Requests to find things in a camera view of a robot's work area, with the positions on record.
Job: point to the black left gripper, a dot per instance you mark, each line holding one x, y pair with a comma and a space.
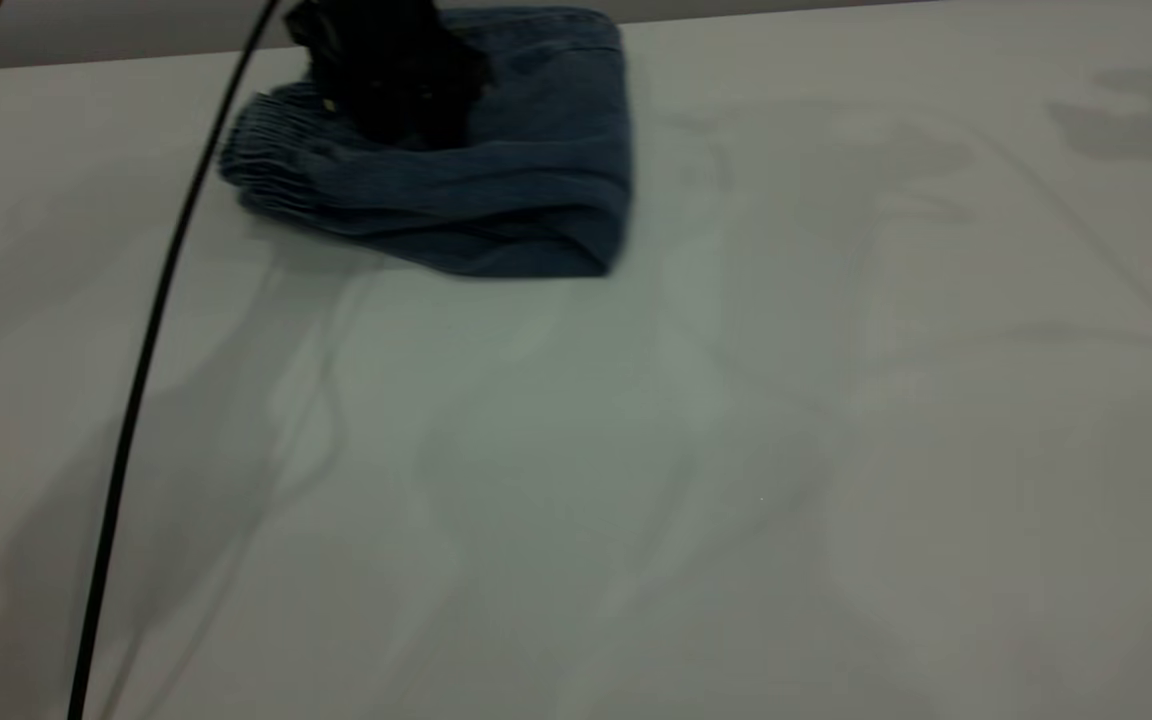
386, 45

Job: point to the blue denim shorts with print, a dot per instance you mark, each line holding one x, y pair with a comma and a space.
526, 180

